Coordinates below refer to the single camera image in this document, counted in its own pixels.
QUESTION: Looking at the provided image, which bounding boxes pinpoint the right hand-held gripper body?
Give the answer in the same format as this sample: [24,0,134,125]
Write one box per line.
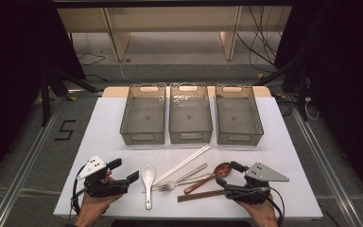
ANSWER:
[223,162,290,205]

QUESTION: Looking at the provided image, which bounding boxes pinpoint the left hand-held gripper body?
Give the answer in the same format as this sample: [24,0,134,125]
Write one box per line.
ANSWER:
[75,155,130,199]

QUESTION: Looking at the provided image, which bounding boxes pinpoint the red-brown wooden spoon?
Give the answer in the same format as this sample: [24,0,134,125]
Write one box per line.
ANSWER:
[183,162,233,195]

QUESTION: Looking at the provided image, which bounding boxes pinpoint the white ceramic spoon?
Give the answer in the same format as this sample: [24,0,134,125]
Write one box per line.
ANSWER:
[141,165,156,211]

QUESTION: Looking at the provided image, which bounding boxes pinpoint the white chopsticks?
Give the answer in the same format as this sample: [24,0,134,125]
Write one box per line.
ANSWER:
[177,190,226,202]

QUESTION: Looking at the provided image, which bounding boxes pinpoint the white chopstick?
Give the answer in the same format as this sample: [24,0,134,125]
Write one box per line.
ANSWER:
[152,144,210,186]
[154,146,212,187]

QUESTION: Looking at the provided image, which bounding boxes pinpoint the clear grey plastic bin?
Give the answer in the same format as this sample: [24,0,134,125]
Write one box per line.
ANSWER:
[168,82,214,145]
[119,82,167,146]
[215,83,265,147]

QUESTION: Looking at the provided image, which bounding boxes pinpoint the person's left hand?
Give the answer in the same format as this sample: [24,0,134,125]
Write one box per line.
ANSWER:
[75,192,125,223]

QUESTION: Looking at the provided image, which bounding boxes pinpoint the person's right hand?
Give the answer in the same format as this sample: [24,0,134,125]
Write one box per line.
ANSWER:
[235,194,281,223]

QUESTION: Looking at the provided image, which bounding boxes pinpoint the white table sheet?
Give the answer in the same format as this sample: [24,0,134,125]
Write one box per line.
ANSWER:
[53,96,324,220]

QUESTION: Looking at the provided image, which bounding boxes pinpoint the black metal stand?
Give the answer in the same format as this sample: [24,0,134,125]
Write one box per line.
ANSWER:
[39,67,98,127]
[253,56,310,122]

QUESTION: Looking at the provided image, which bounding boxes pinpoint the black curtain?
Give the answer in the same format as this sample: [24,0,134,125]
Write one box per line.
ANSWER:
[273,0,363,209]
[0,0,87,190]

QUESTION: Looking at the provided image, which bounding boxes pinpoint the beige wooden desk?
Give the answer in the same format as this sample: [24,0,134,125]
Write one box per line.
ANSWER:
[56,6,292,62]

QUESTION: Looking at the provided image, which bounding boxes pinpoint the left hand-held gripper cable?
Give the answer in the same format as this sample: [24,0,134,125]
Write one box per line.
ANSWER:
[70,164,88,218]

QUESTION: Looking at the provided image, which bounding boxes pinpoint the hand-held gripper cable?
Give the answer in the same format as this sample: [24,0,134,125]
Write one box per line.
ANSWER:
[70,164,88,218]
[266,187,286,226]

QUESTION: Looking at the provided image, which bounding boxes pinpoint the right hand-held gripper cable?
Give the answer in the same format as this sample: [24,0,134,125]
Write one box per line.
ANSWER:
[266,187,286,226]

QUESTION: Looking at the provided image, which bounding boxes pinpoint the metal floor rail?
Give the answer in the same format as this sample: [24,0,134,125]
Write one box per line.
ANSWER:
[291,105,363,227]
[0,89,103,227]

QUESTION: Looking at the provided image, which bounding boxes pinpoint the tangled floor cables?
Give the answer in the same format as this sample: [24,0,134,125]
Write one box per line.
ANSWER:
[272,93,320,122]

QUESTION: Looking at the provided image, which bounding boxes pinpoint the white floor cable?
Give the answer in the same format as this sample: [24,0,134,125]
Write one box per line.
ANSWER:
[116,61,136,84]

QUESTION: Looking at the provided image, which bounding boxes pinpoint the black floor cable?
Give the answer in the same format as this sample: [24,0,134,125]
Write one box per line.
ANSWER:
[77,51,108,83]

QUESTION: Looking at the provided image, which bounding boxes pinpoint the hanging black cables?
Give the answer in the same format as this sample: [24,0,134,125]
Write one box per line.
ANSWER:
[235,6,285,74]

